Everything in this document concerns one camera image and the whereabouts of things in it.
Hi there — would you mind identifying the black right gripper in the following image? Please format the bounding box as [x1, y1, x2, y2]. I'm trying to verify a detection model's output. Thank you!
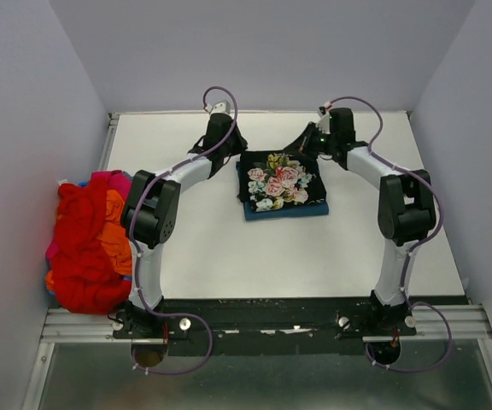
[282, 122, 336, 161]

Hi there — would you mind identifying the black t-shirt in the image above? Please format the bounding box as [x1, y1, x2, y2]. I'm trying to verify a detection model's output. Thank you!
[236, 150, 327, 213]

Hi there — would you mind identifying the teal t-shirt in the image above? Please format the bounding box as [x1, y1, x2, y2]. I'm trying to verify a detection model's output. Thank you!
[234, 161, 330, 222]

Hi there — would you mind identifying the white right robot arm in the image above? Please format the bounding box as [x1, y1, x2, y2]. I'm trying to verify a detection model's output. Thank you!
[285, 104, 436, 335]

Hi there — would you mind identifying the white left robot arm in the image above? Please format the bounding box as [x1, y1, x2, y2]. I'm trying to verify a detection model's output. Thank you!
[120, 106, 248, 337]

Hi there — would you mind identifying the magenta t-shirt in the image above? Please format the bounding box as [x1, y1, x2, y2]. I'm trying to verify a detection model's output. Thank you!
[45, 170, 132, 261]

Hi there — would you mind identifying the orange t-shirt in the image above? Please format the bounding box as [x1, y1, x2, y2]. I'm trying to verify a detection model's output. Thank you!
[45, 181, 132, 294]

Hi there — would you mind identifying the red t-shirt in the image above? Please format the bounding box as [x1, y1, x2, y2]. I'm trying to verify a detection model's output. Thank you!
[45, 172, 132, 315]

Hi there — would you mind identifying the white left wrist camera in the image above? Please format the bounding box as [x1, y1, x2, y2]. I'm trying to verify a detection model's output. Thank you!
[208, 100, 231, 116]

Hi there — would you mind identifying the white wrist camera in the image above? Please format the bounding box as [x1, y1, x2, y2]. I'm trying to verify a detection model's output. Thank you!
[316, 102, 332, 134]
[208, 100, 231, 116]

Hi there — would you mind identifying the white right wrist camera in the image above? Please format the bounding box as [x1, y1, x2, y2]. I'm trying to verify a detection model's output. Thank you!
[316, 102, 332, 134]

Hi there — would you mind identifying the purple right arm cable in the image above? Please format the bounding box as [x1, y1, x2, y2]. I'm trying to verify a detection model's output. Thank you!
[322, 96, 447, 307]

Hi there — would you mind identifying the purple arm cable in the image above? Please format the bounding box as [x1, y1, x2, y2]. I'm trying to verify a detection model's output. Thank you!
[322, 96, 447, 307]
[128, 86, 239, 319]

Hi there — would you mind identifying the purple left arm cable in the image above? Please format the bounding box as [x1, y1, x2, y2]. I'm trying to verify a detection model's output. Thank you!
[128, 86, 239, 319]

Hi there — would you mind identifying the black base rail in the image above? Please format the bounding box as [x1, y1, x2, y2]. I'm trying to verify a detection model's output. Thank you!
[114, 297, 416, 357]

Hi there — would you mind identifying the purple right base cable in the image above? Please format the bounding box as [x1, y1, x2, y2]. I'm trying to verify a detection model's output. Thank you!
[366, 302, 456, 372]

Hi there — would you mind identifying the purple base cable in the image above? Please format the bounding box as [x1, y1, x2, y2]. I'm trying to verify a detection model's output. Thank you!
[132, 311, 215, 378]
[366, 302, 456, 372]

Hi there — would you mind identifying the aluminium frame rail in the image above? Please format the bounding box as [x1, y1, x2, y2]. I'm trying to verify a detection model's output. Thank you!
[40, 305, 492, 344]

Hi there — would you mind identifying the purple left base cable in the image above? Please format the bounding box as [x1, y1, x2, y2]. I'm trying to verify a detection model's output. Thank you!
[132, 311, 215, 378]

